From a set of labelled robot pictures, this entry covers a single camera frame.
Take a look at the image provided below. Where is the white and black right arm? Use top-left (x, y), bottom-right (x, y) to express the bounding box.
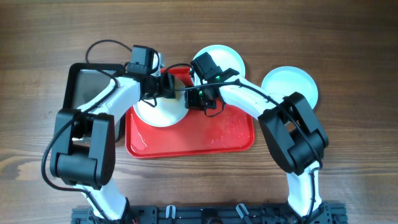
top-left (183, 75), bottom-right (329, 223)

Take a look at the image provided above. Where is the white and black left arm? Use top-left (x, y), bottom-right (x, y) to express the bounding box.
top-left (41, 71), bottom-right (177, 223)

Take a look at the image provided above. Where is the black water tray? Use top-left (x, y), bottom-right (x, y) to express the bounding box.
top-left (62, 63), bottom-right (122, 109)

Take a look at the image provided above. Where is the white plate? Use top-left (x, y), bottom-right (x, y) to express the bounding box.
top-left (133, 78), bottom-right (188, 128)

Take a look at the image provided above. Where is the pale blue rear plate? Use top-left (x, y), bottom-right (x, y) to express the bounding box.
top-left (193, 45), bottom-right (246, 79)

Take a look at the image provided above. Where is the pale green plate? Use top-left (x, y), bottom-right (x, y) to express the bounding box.
top-left (261, 66), bottom-right (318, 109)

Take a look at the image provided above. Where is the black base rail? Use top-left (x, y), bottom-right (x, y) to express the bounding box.
top-left (71, 202), bottom-right (348, 224)

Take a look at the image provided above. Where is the red plastic tray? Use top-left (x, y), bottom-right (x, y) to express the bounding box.
top-left (125, 66), bottom-right (256, 159)

